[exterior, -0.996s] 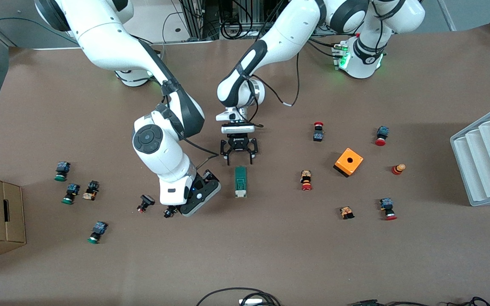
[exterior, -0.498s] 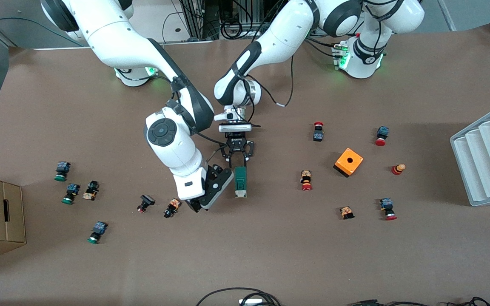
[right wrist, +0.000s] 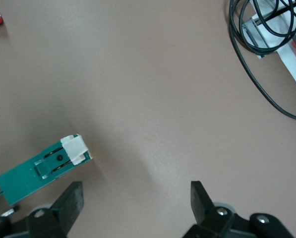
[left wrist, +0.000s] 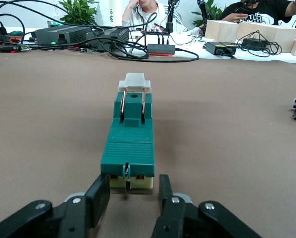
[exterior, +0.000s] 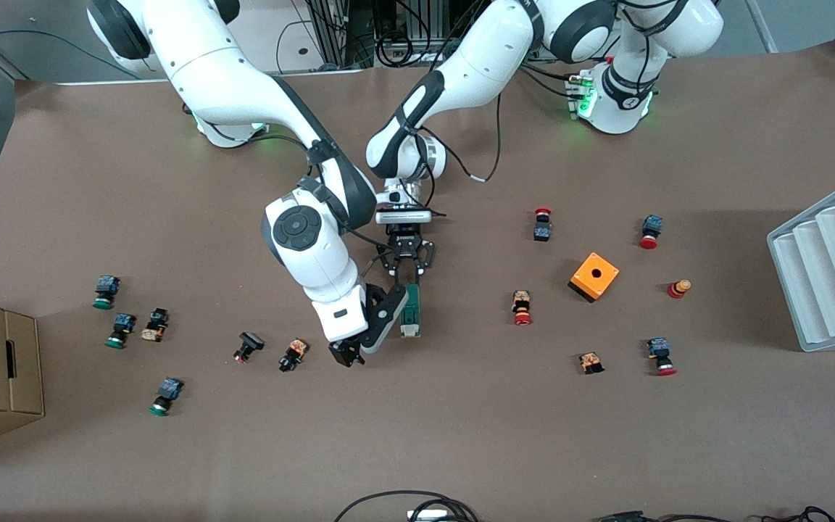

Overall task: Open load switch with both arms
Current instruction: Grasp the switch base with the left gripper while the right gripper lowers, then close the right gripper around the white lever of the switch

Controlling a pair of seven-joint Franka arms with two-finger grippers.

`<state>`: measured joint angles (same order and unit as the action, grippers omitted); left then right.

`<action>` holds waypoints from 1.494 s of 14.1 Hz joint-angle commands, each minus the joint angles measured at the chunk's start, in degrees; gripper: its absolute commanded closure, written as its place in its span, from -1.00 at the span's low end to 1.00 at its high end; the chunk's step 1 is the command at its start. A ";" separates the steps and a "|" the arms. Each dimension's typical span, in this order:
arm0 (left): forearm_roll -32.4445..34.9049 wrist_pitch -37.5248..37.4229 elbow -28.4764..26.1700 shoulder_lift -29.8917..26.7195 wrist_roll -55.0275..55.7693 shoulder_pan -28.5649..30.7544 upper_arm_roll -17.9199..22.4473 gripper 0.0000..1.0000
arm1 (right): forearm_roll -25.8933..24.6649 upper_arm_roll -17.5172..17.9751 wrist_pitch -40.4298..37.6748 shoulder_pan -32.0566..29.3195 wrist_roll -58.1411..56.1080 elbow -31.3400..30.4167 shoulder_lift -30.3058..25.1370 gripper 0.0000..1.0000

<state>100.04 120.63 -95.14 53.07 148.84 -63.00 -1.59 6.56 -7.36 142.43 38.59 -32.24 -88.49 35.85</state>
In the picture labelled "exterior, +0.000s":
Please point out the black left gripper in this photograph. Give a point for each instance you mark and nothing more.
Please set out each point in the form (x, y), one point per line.
(404, 240)

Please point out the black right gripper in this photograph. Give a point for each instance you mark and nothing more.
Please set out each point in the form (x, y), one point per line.
(346, 352)

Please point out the green load switch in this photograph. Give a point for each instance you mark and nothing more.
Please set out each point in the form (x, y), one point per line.
(413, 312)

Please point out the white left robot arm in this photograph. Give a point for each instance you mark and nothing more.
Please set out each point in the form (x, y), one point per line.
(483, 65)

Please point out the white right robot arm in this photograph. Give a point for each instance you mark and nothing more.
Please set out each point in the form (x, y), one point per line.
(229, 72)

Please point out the black button orange block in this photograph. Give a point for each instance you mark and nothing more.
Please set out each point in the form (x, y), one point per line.
(293, 354)

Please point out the black square push button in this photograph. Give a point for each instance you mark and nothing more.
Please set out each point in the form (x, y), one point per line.
(247, 346)

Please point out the red button yellow block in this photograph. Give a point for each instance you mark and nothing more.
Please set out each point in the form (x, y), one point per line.
(522, 307)

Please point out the red button black block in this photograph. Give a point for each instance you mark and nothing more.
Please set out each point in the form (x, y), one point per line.
(542, 224)

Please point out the green button blue block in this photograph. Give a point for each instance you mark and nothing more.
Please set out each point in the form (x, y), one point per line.
(106, 292)
(165, 396)
(120, 330)

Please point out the white plug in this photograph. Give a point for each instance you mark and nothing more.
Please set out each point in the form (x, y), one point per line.
(428, 515)

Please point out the black orange contact block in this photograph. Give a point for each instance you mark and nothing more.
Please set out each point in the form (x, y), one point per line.
(155, 324)

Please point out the small orange contact block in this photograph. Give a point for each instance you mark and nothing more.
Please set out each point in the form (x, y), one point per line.
(591, 362)

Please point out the red button blue block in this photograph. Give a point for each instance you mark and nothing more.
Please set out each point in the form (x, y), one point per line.
(650, 231)
(660, 356)

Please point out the small red orange button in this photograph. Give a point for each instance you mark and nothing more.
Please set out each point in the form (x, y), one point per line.
(678, 288)

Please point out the grey ribbed tray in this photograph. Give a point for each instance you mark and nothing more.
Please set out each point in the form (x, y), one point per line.
(831, 268)

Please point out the orange button enclosure box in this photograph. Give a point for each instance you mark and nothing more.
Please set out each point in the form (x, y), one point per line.
(595, 277)

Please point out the aluminium rack frame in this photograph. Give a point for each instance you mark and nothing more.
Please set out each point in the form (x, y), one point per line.
(330, 32)

